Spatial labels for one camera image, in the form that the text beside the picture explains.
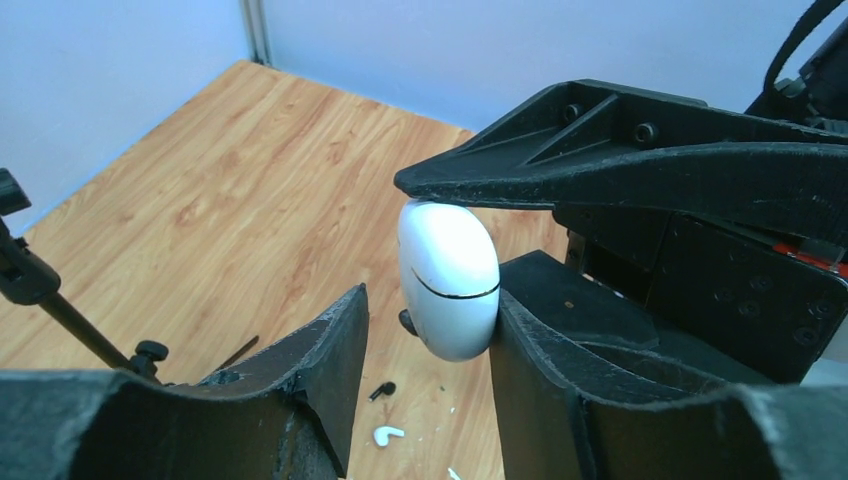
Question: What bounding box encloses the white earbud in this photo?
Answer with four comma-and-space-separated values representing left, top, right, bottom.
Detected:
372, 425, 406, 448

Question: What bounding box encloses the black earbud charging case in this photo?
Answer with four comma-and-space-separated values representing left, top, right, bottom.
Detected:
398, 309, 418, 337

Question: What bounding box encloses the black earbud near case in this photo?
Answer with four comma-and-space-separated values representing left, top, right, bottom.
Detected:
368, 381, 397, 402

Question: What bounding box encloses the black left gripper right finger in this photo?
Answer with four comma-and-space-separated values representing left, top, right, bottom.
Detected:
490, 251, 847, 479

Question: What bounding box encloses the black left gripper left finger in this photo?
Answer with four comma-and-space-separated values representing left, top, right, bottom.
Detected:
1, 284, 369, 479

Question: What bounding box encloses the white earbud charging case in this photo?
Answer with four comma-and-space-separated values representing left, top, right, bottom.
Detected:
397, 200, 501, 362

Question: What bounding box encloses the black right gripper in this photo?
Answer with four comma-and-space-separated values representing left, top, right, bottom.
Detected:
394, 80, 847, 383

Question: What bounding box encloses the black tripod mic stand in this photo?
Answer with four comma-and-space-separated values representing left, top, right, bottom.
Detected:
0, 168, 261, 387

